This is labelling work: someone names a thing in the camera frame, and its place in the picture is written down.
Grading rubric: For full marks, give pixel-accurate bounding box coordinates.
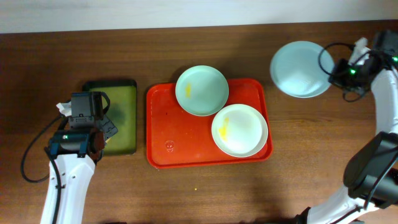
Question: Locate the light blue plate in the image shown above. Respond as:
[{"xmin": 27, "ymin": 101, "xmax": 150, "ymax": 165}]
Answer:
[{"xmin": 270, "ymin": 41, "xmax": 335, "ymax": 98}]

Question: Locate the mint green plate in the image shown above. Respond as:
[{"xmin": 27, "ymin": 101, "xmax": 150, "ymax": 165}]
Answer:
[{"xmin": 175, "ymin": 65, "xmax": 229, "ymax": 116}]

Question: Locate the white plate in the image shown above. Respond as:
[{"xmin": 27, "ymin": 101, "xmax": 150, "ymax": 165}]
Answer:
[{"xmin": 211, "ymin": 104, "xmax": 269, "ymax": 158}]

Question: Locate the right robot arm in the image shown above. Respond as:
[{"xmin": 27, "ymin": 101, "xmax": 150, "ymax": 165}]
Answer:
[{"xmin": 291, "ymin": 30, "xmax": 397, "ymax": 223}]

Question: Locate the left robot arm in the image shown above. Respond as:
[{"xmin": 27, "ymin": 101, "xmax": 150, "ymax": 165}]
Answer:
[{"xmin": 40, "ymin": 91, "xmax": 118, "ymax": 223}]

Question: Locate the black rectangular tray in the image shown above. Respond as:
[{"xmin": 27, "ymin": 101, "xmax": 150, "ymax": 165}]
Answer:
[{"xmin": 82, "ymin": 79, "xmax": 137, "ymax": 156}]

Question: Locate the red plastic tray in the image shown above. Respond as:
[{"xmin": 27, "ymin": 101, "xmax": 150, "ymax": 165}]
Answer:
[{"xmin": 146, "ymin": 83, "xmax": 274, "ymax": 169}]

